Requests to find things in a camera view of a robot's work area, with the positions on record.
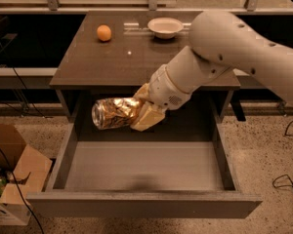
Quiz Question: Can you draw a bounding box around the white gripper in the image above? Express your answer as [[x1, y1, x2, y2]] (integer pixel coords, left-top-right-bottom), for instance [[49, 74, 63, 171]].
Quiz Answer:
[[130, 63, 193, 133]]

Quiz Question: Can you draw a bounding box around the crushed orange gold can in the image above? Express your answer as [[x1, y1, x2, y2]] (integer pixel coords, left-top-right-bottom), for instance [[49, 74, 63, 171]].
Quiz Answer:
[[92, 97, 143, 130]]

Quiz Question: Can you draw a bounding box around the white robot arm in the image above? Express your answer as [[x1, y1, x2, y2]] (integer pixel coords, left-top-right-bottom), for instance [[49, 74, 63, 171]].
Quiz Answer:
[[131, 11, 293, 132]]

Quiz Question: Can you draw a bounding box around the grey counter cabinet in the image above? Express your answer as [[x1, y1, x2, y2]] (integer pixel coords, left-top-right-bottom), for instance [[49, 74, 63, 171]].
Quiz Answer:
[[49, 11, 242, 122]]

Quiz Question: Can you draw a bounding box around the open grey top drawer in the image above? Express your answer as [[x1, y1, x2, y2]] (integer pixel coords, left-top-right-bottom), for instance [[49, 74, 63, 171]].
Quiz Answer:
[[26, 93, 264, 220]]

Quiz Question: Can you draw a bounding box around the white bowl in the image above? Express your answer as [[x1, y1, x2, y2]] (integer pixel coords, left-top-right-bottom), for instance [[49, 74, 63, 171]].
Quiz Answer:
[[147, 18, 184, 39]]

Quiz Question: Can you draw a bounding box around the orange fruit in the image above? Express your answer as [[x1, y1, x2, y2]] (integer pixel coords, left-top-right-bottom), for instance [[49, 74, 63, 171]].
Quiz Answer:
[[97, 24, 111, 42]]

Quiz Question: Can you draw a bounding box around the cardboard box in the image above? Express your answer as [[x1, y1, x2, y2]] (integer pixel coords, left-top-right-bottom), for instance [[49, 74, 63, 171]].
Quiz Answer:
[[0, 124, 52, 225]]

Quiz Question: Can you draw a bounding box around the black cable on left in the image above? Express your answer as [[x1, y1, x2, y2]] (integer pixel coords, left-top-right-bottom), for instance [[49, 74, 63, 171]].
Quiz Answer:
[[0, 32, 55, 234]]

